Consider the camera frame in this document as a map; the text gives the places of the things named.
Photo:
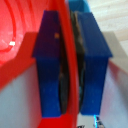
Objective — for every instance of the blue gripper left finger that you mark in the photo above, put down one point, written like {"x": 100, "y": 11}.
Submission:
{"x": 50, "y": 66}

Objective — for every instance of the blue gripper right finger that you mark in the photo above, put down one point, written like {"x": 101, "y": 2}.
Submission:
{"x": 95, "y": 63}

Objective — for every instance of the red bowl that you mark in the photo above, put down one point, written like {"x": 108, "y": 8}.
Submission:
{"x": 20, "y": 26}

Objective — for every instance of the blue cup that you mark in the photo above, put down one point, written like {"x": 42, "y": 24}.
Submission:
{"x": 77, "y": 4}

